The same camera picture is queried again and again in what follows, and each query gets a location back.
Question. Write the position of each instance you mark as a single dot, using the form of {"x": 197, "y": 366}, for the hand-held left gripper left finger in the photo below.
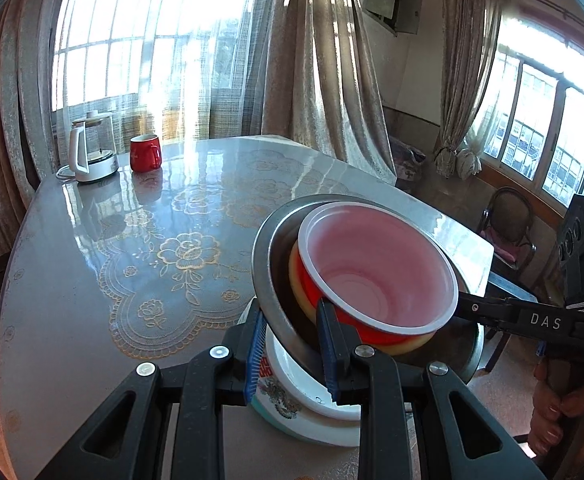
{"x": 256, "y": 360}

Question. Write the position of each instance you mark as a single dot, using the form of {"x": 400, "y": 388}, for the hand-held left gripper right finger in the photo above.
{"x": 328, "y": 355}

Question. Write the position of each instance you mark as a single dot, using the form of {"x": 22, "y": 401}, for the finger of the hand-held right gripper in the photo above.
{"x": 522, "y": 317}

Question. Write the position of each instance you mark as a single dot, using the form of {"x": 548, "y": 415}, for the white plate with floral print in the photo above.
{"x": 297, "y": 385}

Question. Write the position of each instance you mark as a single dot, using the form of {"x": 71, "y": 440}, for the white plate with dragon print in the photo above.
{"x": 282, "y": 410}

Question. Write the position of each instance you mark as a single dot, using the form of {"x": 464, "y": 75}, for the yellow plastic bowl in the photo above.
{"x": 299, "y": 285}

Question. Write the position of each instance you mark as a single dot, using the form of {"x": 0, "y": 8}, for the stainless steel bowl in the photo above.
{"x": 272, "y": 285}

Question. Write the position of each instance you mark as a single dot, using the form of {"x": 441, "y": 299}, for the red plastic bowl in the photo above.
{"x": 372, "y": 260}

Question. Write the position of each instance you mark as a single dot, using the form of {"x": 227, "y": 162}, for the person's right hand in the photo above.
{"x": 547, "y": 410}

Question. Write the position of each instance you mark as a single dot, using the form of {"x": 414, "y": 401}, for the round-back chair with pink cushion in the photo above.
{"x": 509, "y": 210}

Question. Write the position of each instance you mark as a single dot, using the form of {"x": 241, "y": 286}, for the tied white sheer curtain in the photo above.
{"x": 468, "y": 162}

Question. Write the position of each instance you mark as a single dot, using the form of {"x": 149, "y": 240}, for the side window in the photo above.
{"x": 532, "y": 110}

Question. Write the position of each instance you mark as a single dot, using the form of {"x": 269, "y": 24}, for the patterned fabric bundle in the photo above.
{"x": 407, "y": 160}

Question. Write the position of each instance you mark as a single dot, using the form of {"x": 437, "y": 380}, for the beige curtain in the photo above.
{"x": 464, "y": 60}
{"x": 2, "y": 135}
{"x": 322, "y": 85}

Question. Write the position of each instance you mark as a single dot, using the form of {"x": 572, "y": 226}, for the red mug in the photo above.
{"x": 142, "y": 155}

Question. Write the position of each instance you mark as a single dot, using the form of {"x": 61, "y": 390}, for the white electric kettle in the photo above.
{"x": 79, "y": 155}

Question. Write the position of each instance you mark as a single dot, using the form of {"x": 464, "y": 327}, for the sheer mesh curtain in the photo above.
{"x": 232, "y": 60}

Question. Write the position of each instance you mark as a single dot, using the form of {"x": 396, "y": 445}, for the large barred window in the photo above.
{"x": 122, "y": 10}

